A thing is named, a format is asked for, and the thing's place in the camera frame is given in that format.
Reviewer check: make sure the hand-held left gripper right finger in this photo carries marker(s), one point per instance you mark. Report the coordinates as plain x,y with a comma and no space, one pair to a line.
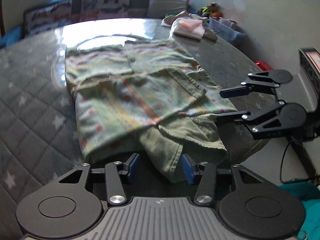
188,170

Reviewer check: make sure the beige garment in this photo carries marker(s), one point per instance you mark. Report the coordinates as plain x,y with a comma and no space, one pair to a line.
211,33

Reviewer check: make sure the grey cushion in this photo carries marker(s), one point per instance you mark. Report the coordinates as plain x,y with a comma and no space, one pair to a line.
166,5

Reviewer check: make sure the square butterfly print cushion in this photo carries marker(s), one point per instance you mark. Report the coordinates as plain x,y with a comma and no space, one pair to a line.
106,5

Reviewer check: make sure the blue sofa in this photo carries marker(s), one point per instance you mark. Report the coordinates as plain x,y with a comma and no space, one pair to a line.
8,37

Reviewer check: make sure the brown teddy bear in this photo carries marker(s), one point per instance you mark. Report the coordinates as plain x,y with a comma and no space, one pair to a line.
207,8

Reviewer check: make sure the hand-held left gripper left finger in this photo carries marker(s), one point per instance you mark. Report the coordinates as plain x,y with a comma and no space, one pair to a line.
132,168

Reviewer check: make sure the red plastic stool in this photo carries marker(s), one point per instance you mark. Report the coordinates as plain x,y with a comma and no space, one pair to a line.
263,65

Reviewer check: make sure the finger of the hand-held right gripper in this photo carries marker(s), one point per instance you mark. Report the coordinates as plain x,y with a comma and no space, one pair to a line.
230,93
230,117

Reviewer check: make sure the long butterfly print cushion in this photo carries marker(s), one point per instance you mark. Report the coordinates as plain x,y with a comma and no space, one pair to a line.
47,17

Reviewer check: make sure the green floral child jacket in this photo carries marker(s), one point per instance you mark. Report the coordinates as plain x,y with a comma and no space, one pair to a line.
130,92

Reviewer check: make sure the clear plastic storage box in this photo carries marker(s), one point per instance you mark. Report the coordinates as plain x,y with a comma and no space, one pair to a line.
226,31

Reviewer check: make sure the orange plush toy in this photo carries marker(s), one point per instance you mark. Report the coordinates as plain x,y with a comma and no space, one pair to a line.
217,14

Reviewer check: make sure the grey quilted star tablecloth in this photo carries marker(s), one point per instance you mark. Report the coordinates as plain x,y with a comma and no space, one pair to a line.
30,110

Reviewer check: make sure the pink tissue packet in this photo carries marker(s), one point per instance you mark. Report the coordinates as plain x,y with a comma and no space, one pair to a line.
188,27

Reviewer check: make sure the teal jacket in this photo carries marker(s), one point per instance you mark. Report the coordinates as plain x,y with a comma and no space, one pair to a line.
305,205

